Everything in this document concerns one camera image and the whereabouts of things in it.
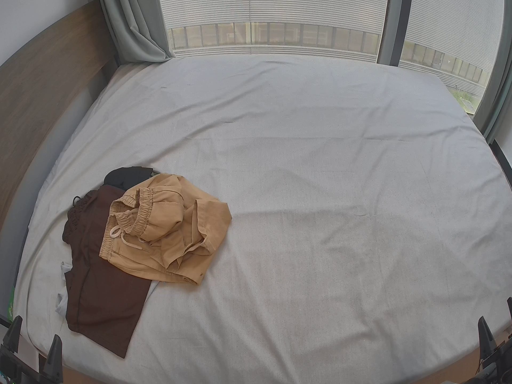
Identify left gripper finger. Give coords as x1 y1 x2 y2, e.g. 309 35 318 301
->
42 334 63 381
2 315 23 353

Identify tan shorts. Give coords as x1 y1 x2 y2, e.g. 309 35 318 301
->
99 173 233 286

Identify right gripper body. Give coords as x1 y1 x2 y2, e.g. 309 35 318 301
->
476 340 512 384

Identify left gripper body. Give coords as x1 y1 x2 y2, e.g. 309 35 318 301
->
0 342 62 384

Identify black garment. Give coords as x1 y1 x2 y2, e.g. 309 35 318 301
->
103 167 161 191

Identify grey-green curtain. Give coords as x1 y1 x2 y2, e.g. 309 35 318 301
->
95 0 177 63

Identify window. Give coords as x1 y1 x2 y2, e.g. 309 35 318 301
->
154 0 512 143

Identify brown garment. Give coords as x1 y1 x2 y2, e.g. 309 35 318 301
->
61 185 158 359

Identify bed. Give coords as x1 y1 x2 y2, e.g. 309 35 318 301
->
0 0 512 384

